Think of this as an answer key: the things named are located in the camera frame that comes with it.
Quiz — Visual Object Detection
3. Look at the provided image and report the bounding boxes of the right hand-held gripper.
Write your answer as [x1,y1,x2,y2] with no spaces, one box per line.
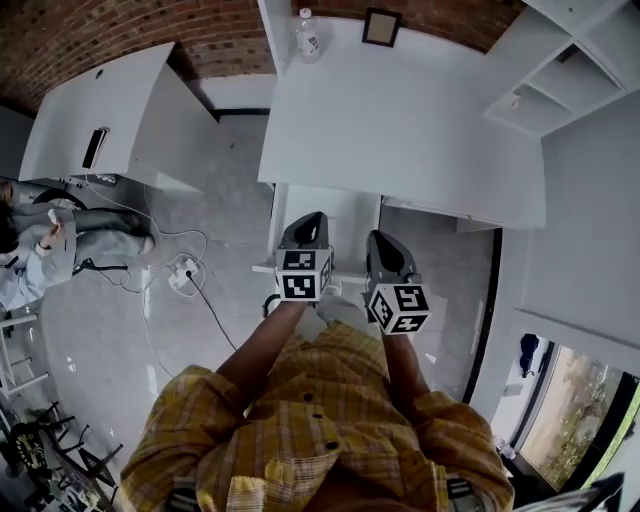
[363,229,432,335]

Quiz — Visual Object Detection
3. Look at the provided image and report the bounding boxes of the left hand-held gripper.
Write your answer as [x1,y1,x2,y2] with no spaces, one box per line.
[274,211,335,304]

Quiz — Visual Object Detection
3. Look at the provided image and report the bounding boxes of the person's right forearm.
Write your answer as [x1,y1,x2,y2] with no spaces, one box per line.
[382,328,432,427]

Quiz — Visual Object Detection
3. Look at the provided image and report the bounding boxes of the person's left forearm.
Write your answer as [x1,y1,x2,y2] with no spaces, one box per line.
[214,299,312,417]

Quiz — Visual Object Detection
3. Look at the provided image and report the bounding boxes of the person's light trousers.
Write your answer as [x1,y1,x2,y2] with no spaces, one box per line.
[314,293,372,332]

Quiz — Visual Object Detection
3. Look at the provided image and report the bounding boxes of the white power strip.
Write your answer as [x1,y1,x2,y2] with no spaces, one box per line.
[166,254,207,292]

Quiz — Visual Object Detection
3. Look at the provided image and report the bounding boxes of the black bag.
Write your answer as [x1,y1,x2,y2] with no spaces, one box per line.
[518,333,542,379]

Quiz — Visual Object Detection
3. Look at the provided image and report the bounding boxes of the person's yellow plaid shirt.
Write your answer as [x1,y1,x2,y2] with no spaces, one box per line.
[118,319,517,512]

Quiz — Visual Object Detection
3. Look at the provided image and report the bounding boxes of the clear plastic bottle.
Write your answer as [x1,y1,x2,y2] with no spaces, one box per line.
[294,7,324,65]

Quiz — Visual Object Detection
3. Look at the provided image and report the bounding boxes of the black phone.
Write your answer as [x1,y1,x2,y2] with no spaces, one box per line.
[80,127,111,170]

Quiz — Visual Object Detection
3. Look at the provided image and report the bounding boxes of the window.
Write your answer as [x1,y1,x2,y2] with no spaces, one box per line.
[518,343,640,492]

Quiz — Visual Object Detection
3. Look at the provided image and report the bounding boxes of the plain white table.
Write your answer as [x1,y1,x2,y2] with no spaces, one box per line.
[17,41,207,195]

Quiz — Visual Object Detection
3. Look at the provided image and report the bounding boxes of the white metal rack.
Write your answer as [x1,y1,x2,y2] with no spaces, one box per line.
[0,308,52,399]

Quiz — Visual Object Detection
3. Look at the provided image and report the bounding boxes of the black stool frames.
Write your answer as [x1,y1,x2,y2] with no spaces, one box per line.
[29,399,126,489]

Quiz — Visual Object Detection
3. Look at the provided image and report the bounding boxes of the black floor cable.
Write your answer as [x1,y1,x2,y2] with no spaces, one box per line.
[185,269,239,352]

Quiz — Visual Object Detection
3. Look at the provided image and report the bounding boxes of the white floor cable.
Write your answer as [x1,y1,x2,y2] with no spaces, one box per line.
[82,169,209,381]

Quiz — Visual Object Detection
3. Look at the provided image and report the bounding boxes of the black picture frame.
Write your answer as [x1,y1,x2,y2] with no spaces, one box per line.
[360,7,404,49]

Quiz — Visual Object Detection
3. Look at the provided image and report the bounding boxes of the grey harness strap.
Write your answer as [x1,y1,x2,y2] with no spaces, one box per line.
[172,477,199,512]
[446,477,474,506]

